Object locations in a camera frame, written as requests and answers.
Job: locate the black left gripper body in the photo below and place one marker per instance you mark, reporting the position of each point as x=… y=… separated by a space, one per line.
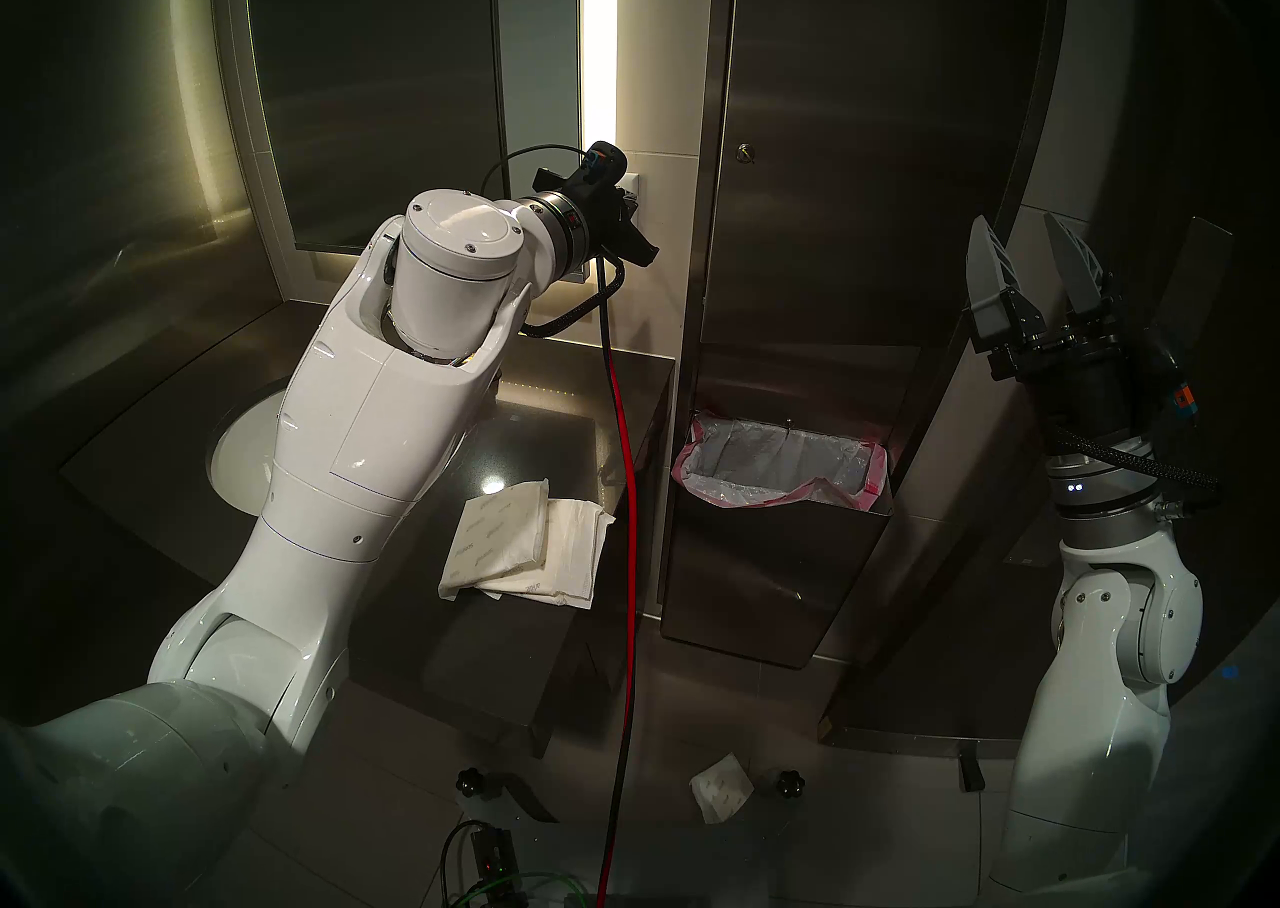
x=600 y=211

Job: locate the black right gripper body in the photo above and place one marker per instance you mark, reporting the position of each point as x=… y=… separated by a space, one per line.
x=1095 y=396

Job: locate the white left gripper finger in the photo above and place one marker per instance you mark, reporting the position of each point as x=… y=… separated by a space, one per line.
x=552 y=180
x=635 y=241

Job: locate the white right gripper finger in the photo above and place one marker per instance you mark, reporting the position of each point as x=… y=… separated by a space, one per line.
x=992 y=291
x=1080 y=276

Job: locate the stainless towel dispenser door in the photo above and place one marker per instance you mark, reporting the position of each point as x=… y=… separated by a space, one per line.
x=860 y=166

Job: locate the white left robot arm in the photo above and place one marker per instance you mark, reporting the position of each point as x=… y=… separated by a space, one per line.
x=380 y=416

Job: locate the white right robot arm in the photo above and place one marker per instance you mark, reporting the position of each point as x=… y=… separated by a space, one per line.
x=1090 y=716

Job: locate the white folded paper towel stack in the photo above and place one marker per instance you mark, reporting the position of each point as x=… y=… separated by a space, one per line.
x=580 y=556

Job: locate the printed paper towel pack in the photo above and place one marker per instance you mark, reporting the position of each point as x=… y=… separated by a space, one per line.
x=495 y=536

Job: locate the crumpled white paper towel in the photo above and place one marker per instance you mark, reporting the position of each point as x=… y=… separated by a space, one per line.
x=722 y=788

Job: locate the bright vertical light strip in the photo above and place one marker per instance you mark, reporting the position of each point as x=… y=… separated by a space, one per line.
x=598 y=26

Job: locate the dark metal stall partition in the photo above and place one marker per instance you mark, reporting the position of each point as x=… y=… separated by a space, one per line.
x=950 y=536

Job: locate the trash bin with liner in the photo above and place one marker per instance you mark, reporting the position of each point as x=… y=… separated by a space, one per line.
x=770 y=461

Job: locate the stainless waste bin panel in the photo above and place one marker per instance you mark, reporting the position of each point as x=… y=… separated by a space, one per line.
x=760 y=586

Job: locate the white round sink basin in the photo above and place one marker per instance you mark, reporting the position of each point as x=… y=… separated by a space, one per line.
x=240 y=456

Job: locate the black star knob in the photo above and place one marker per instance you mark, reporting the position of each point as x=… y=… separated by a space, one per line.
x=470 y=783
x=790 y=783

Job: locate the black electronics box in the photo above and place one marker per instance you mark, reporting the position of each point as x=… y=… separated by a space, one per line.
x=495 y=851

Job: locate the white wall power outlet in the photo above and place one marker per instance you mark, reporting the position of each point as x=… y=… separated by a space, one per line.
x=634 y=184

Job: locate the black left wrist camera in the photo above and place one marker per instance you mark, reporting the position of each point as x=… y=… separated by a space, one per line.
x=606 y=161

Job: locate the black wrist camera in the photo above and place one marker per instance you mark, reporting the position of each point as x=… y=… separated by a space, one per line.
x=1170 y=376
x=606 y=161

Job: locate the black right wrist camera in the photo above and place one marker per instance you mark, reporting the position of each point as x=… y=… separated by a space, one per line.
x=1170 y=376

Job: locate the stainless dispenser cabinet frame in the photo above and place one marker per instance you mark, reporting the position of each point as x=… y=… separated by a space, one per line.
x=712 y=66

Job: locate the large wall mirror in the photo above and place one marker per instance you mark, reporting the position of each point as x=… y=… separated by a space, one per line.
x=380 y=86

